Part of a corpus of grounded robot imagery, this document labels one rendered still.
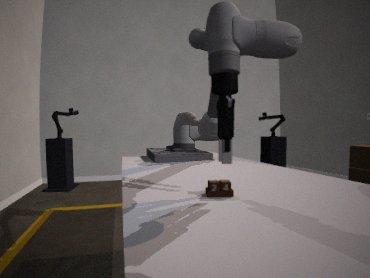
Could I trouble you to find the small brown cube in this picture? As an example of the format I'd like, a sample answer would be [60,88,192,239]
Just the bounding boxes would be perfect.
[219,180,231,191]
[208,180,219,191]

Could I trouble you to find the brown wooden tray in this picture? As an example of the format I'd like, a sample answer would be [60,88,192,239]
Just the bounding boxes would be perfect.
[205,187,234,197]

